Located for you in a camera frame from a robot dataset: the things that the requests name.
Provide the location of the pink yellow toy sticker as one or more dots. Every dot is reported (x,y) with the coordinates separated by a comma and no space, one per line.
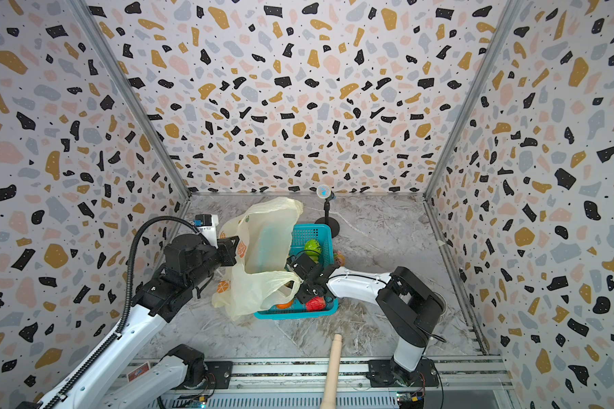
(339,258)

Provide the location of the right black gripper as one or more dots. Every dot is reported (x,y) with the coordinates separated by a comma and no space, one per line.
(307,279)

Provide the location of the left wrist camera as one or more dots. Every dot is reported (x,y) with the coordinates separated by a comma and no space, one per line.
(206,225)

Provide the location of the black stand round mirror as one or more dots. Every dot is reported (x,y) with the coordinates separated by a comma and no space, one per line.
(325,193)

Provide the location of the red label tag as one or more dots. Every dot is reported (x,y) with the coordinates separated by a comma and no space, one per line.
(138,372)

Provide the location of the red strawberry toy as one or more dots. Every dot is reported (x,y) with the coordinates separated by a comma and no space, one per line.
(316,304)

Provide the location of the aluminium rail base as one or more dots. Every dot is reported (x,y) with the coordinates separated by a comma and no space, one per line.
(363,382)

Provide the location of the wooden stick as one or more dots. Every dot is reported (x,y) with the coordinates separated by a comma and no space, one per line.
(332,379)

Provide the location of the cream plastic bag orange print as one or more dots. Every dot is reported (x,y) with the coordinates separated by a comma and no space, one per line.
(259,279)

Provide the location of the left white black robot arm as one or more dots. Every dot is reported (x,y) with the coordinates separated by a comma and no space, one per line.
(90,385)

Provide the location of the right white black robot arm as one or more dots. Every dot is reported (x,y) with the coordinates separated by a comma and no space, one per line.
(410,306)

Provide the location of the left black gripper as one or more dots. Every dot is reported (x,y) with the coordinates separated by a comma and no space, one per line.
(228,249)

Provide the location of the green apple toy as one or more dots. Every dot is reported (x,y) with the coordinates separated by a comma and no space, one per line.
(313,250)

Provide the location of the orange fruit toy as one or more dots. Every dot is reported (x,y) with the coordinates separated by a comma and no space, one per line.
(284,305)

